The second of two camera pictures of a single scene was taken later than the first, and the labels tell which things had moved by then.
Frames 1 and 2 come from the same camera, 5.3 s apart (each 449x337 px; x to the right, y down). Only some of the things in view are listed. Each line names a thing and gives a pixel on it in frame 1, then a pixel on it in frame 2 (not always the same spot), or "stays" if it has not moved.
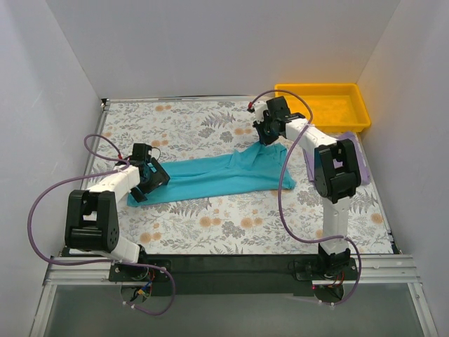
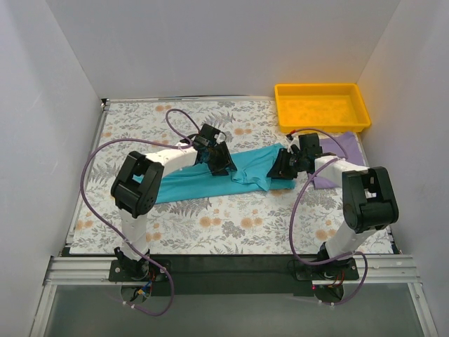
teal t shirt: [259, 167] stays
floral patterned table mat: [290, 221] stays
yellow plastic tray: [327, 107] stays
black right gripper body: [266, 130] → [284, 163]
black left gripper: [154, 179] → [217, 159]
